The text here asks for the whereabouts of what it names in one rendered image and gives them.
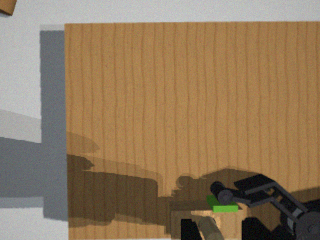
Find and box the light wooden board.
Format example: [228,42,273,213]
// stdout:
[64,21,320,240]

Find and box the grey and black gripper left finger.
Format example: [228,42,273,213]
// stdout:
[181,219,202,240]

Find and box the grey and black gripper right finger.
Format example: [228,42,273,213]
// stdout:
[241,217,279,240]

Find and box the small light wooden block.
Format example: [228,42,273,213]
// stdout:
[169,200,243,240]

